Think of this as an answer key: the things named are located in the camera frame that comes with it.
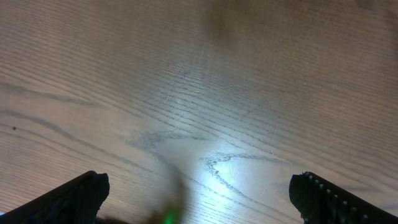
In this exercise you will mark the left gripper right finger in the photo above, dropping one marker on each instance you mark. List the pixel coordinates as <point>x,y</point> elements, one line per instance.
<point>322,202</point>

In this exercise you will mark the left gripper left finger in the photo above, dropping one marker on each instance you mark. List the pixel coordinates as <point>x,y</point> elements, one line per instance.
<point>75,202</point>

